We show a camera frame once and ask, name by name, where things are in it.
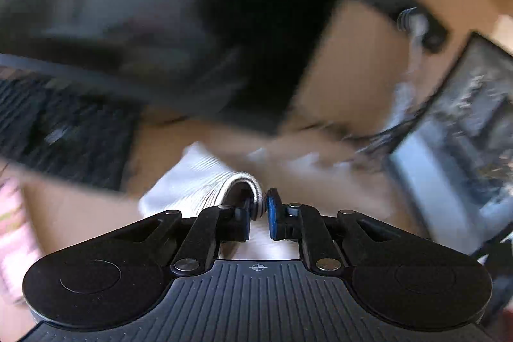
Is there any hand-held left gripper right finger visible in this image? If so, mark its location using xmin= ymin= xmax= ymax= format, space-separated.
xmin=266 ymin=188 xmax=406 ymax=273

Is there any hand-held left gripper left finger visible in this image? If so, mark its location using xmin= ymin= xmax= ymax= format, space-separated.
xmin=96 ymin=205 xmax=252 ymax=275

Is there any striped beige garment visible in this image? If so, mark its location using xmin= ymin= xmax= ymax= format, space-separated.
xmin=138 ymin=142 xmax=305 ymax=262

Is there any black keyboard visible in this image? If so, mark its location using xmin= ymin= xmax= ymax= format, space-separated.
xmin=0 ymin=78 xmax=139 ymax=192

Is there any black framed screen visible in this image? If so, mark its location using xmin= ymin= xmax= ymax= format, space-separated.
xmin=387 ymin=31 xmax=513 ymax=258

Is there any dark computer monitor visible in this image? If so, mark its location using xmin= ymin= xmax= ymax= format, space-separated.
xmin=0 ymin=0 xmax=361 ymax=136

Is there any pink soft item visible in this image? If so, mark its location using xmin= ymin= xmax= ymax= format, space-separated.
xmin=0 ymin=174 xmax=41 ymax=304

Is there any black cable bundle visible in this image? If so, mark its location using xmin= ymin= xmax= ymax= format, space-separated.
xmin=353 ymin=94 xmax=442 ymax=158

